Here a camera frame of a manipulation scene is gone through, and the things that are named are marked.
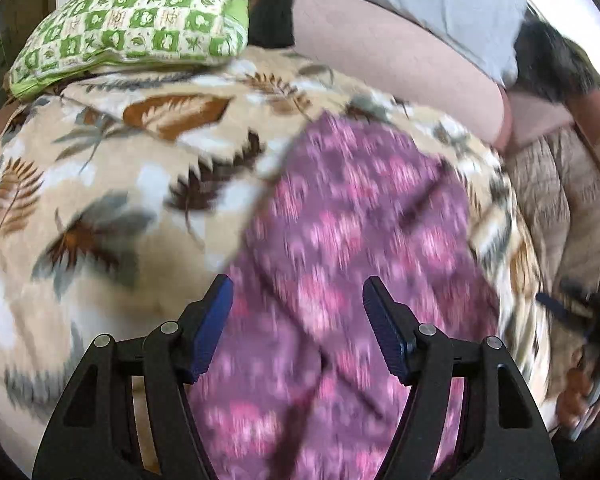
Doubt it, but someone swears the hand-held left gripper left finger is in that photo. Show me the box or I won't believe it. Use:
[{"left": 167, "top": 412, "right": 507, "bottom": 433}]
[{"left": 31, "top": 274, "right": 235, "bottom": 480}]

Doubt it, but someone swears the light grey cloth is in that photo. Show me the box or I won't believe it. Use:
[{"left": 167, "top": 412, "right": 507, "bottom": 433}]
[{"left": 320, "top": 0, "right": 529, "bottom": 87}]

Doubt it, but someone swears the brown quilted blanket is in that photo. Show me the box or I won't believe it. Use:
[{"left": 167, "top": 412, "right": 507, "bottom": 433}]
[{"left": 504, "top": 127, "right": 600, "bottom": 401}]

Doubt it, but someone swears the dark wooden furniture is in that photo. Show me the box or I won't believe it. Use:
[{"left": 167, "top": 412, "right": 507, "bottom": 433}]
[{"left": 0, "top": 0, "right": 58, "bottom": 126}]

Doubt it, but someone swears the beige leaf print blanket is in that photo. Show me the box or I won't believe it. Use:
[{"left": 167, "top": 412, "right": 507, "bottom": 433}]
[{"left": 0, "top": 47, "right": 553, "bottom": 480}]

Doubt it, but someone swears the purple pink patterned cloth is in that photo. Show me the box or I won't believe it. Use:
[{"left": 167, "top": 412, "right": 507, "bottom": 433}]
[{"left": 187, "top": 110, "right": 503, "bottom": 480}]

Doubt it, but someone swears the green checked pillow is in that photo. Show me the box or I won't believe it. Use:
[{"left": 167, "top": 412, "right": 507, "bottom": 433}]
[{"left": 7, "top": 0, "right": 251, "bottom": 102}]

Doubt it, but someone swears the pale pink bolster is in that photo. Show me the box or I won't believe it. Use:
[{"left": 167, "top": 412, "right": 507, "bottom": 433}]
[{"left": 291, "top": 0, "right": 576, "bottom": 155}]

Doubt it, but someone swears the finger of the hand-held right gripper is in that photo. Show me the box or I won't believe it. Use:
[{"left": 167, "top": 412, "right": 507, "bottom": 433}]
[{"left": 535, "top": 285, "right": 598, "bottom": 322}]

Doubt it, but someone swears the dark furry cloth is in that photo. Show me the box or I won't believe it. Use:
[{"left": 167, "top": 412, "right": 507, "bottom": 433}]
[{"left": 511, "top": 19, "right": 600, "bottom": 107}]

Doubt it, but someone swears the person's right hand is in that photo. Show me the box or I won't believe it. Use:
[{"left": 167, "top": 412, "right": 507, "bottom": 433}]
[{"left": 555, "top": 347, "right": 600, "bottom": 427}]

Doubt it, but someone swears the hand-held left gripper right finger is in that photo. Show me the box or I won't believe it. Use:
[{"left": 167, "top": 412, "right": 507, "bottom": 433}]
[{"left": 362, "top": 276, "right": 561, "bottom": 480}]

